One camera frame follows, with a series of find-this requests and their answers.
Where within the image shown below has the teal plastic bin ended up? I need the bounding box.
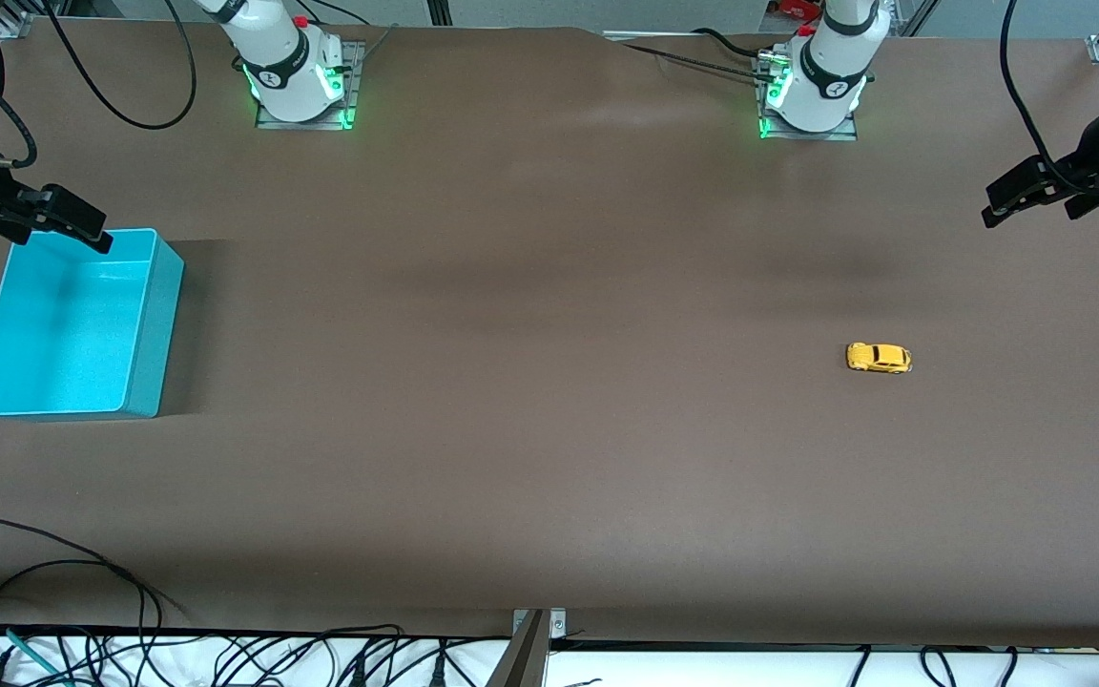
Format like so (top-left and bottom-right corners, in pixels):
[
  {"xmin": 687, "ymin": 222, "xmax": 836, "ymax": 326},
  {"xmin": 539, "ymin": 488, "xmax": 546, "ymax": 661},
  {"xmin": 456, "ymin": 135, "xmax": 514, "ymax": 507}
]
[{"xmin": 0, "ymin": 227, "xmax": 186, "ymax": 421}]

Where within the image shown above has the brown table mat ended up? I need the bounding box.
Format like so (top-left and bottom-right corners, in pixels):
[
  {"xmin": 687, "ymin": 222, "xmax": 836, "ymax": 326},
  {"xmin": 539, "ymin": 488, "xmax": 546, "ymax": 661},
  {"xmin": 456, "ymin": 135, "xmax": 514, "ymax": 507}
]
[{"xmin": 0, "ymin": 17, "xmax": 1099, "ymax": 650}]

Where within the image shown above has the grey metal bar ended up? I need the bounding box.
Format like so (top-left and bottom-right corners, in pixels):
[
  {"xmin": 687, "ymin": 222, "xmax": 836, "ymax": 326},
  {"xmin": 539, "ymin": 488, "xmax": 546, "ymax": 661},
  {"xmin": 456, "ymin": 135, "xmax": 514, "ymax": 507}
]
[{"xmin": 485, "ymin": 611, "xmax": 550, "ymax": 687}]

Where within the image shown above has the black base power cable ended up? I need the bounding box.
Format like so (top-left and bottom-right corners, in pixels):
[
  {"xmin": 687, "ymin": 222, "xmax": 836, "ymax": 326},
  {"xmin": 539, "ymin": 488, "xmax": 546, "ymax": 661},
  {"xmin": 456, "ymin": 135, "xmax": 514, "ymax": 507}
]
[{"xmin": 621, "ymin": 42, "xmax": 775, "ymax": 82}]

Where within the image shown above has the teal cable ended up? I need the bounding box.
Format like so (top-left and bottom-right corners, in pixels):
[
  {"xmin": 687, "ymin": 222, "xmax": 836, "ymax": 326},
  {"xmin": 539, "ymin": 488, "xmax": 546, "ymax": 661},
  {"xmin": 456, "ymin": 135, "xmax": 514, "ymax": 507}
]
[{"xmin": 0, "ymin": 620, "xmax": 72, "ymax": 687}]

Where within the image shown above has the metal bracket plate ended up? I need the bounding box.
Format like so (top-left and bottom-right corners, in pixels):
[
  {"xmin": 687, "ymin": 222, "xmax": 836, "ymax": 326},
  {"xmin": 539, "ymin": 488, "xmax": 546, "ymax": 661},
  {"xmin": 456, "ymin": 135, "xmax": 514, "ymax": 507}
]
[{"xmin": 511, "ymin": 608, "xmax": 568, "ymax": 638}]

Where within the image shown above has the steel right arm base plate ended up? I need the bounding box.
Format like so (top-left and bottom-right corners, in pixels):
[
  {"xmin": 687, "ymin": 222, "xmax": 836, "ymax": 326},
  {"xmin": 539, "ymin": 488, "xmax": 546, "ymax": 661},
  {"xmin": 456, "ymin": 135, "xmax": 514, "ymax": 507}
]
[{"xmin": 256, "ymin": 40, "xmax": 364, "ymax": 132}]

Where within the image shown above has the yellow beetle toy car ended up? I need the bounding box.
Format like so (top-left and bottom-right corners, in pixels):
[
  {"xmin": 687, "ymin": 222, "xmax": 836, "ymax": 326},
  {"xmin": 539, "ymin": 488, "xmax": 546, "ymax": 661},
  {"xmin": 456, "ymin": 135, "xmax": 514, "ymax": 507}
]
[{"xmin": 845, "ymin": 342, "xmax": 914, "ymax": 375}]

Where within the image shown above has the silver rail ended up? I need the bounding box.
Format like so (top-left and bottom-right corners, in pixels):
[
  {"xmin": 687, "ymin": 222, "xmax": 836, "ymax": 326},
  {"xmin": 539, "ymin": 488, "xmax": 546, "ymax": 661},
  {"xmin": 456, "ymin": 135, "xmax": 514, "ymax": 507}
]
[{"xmin": 602, "ymin": 31, "xmax": 770, "ymax": 41}]

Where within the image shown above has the grey thin cable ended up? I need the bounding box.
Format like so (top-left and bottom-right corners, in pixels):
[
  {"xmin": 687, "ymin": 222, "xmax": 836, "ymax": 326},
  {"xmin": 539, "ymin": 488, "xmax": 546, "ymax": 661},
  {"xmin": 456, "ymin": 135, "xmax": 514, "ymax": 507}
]
[{"xmin": 359, "ymin": 24, "xmax": 400, "ymax": 63}]

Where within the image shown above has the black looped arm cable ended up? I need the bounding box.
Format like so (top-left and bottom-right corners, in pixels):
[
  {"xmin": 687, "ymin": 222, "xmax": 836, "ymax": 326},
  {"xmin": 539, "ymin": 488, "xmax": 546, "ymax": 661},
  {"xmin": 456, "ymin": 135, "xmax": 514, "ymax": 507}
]
[{"xmin": 39, "ymin": 0, "xmax": 197, "ymax": 131}]

